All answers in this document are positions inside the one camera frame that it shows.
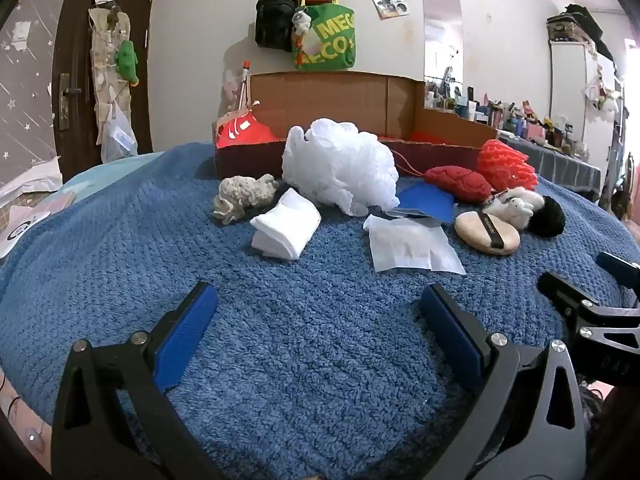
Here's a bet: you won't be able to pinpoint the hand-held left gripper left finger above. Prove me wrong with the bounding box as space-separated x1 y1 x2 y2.
51 280 221 480

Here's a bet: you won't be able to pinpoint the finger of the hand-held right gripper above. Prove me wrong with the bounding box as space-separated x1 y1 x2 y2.
537 271 608 318
596 251 640 287

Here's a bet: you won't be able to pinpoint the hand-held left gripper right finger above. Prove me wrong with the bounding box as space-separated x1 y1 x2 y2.
419 283 588 480

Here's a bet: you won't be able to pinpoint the white plush toy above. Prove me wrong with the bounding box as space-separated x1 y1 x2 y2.
482 186 546 231

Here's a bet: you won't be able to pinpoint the beige powder puff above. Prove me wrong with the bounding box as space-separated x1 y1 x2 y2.
454 210 521 256

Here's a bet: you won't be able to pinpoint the white mesh pouch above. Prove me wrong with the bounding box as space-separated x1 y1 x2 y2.
363 214 467 276

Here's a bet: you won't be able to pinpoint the orange-red mesh loofah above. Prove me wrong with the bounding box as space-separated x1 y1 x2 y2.
476 139 537 193

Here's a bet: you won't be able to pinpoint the blue cloth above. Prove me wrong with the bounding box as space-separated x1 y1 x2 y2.
387 180 456 224

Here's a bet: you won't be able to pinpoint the white cloth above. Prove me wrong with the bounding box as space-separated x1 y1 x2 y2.
250 188 322 261

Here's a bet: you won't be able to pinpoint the cream crochet scrunchie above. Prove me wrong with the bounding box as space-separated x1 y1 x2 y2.
212 174 280 226

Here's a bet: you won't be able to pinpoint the dark red knitted sponge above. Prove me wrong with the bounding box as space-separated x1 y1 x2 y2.
424 165 493 205

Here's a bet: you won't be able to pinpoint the white mesh bath pouf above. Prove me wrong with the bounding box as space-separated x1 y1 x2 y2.
281 118 401 217

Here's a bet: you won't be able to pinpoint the brown cardboard box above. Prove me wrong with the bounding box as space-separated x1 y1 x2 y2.
214 71 501 181

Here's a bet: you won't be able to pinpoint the blue fleece blanket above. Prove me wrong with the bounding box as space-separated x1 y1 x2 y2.
0 141 640 480

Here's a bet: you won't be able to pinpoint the hanging plush toys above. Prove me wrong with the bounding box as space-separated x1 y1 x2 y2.
580 67 623 121

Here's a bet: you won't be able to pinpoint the light blue pillow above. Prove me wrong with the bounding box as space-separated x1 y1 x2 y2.
30 152 166 211

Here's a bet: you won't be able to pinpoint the cluttered side table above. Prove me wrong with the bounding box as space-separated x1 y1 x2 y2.
425 85 591 156

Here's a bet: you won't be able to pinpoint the white wardrobe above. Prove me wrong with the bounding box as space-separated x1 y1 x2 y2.
547 40 626 201

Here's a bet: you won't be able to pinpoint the clear plastic bag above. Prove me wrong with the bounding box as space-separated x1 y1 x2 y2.
100 102 138 163

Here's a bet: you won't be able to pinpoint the white papers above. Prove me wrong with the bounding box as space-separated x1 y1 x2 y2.
0 157 63 261

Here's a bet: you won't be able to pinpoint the black bag on wardrobe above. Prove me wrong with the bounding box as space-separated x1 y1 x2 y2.
547 4 613 56

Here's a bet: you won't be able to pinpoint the green plush crocodile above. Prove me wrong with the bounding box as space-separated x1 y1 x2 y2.
115 40 141 85

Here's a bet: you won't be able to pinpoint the cream hanging organizer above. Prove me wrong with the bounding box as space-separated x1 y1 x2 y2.
89 5 133 146

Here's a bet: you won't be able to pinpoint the dark wooden door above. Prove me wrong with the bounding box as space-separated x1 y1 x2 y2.
50 0 161 171

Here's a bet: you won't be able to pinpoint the black backpack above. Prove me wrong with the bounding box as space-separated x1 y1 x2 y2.
255 0 299 53

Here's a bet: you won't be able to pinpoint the green tote bag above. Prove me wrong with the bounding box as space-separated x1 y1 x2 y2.
292 2 357 71

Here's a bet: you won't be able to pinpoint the pink wall sticker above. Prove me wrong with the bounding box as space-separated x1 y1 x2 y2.
222 70 247 111

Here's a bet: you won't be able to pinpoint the metal door handle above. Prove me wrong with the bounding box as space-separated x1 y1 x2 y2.
57 74 82 133

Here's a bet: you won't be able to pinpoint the wall mirror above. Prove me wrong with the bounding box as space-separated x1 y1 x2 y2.
422 0 465 111

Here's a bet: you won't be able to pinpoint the panda plush keychain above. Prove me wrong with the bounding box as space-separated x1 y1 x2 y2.
292 7 313 37

